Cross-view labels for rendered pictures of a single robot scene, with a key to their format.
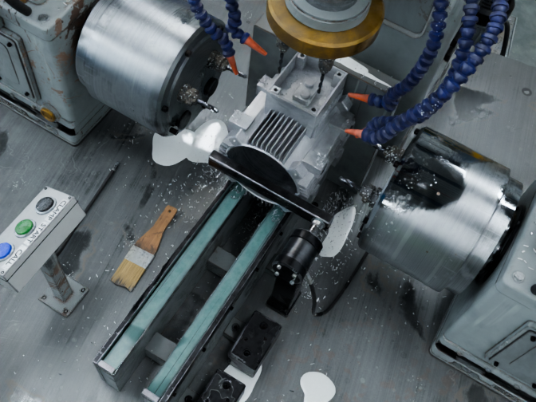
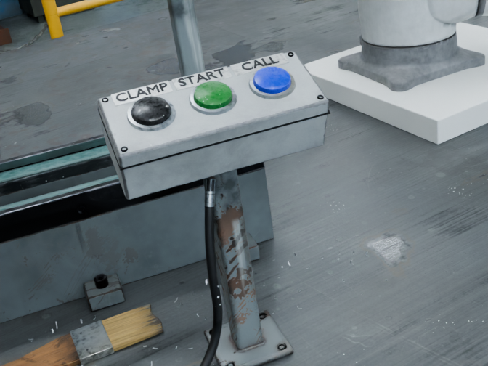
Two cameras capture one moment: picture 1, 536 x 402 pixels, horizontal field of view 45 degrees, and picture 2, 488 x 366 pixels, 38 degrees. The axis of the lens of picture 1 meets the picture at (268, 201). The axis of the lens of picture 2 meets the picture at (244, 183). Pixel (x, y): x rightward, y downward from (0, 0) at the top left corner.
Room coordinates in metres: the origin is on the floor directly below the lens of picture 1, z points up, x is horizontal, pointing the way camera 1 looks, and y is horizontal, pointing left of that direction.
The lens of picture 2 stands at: (0.72, 0.81, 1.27)
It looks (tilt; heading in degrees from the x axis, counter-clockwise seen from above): 28 degrees down; 233
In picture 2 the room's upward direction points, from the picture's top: 9 degrees counter-clockwise
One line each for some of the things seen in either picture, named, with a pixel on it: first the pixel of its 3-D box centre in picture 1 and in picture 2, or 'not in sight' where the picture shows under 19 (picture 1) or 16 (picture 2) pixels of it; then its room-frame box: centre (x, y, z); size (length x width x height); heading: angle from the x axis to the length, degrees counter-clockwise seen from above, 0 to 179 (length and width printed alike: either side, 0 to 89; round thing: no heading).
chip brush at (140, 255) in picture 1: (147, 245); (62, 352); (0.55, 0.23, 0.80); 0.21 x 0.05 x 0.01; 163
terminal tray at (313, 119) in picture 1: (305, 94); not in sight; (0.76, -0.03, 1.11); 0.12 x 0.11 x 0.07; 159
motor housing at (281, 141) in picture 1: (287, 139); not in sight; (0.73, -0.01, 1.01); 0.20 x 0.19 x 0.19; 159
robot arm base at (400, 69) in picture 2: not in sight; (401, 46); (-0.21, 0.05, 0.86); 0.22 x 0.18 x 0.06; 75
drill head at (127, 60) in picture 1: (135, 48); not in sight; (0.85, 0.32, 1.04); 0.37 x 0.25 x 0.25; 69
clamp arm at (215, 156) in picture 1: (269, 190); not in sight; (0.61, 0.00, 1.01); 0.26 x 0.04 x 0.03; 69
